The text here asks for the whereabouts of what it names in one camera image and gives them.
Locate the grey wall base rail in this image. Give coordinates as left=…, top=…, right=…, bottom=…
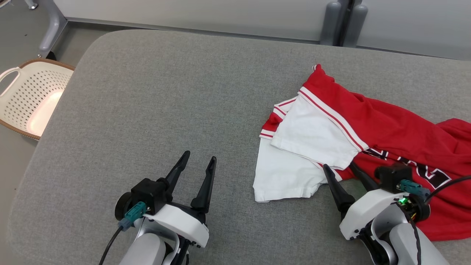
left=65, top=16, right=321, bottom=45

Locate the thick grey desk leg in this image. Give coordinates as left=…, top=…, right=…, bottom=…
left=37, top=0, right=69, bottom=60

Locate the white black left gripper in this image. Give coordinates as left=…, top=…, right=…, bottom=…
left=144, top=151, right=217, bottom=248

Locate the right teal plug black cable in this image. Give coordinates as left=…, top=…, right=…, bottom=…
left=400, top=176, right=471, bottom=204

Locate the red jersey with white sleeves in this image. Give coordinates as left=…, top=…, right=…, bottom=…
left=253, top=64, right=471, bottom=242

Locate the grey fabric sofa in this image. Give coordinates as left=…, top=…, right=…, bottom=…
left=7, top=29, right=471, bottom=265

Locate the cream perforated laundry basket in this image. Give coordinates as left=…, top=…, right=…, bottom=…
left=0, top=59, right=75, bottom=141

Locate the left teal plug black cable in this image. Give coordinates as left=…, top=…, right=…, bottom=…
left=99, top=201, right=147, bottom=265

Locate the teal plug black cable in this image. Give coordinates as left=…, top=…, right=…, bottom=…
left=400, top=176, right=471, bottom=204
left=99, top=201, right=147, bottom=265

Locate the grey partition post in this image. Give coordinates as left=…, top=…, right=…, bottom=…
left=319, top=0, right=368, bottom=47

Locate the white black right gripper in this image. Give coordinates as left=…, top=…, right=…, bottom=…
left=323, top=161, right=409, bottom=241

